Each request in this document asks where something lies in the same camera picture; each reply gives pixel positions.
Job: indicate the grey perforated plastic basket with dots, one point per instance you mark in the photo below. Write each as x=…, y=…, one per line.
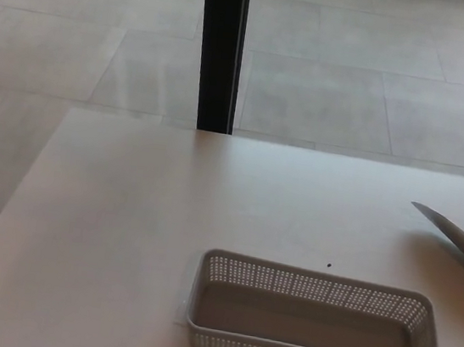
x=302, y=319

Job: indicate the black vertical pillar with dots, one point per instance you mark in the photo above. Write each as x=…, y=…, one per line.
x=222, y=52

